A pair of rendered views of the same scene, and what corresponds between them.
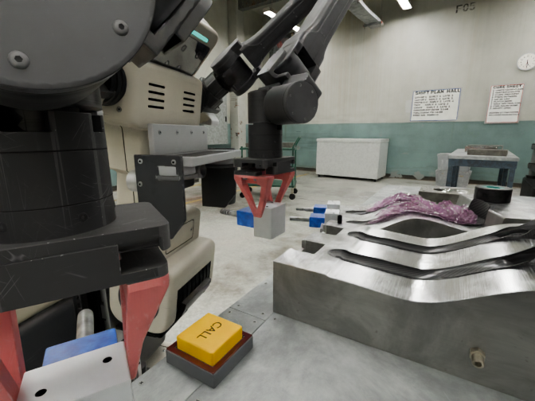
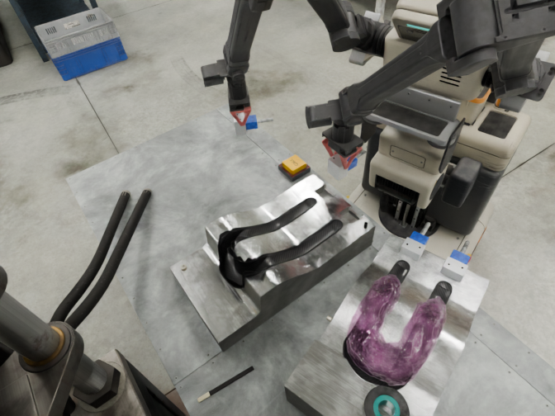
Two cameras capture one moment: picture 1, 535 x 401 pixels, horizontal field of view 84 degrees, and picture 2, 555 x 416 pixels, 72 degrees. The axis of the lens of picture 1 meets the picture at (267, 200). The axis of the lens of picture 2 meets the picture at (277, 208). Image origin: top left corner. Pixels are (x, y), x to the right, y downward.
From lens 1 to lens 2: 1.24 m
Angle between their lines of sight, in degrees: 97
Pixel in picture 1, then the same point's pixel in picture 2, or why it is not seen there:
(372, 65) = not seen: outside the picture
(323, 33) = (360, 92)
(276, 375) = (276, 185)
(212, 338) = (289, 162)
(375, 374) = not seen: hidden behind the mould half
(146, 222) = (231, 102)
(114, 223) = (233, 100)
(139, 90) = (389, 57)
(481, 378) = not seen: hidden behind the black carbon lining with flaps
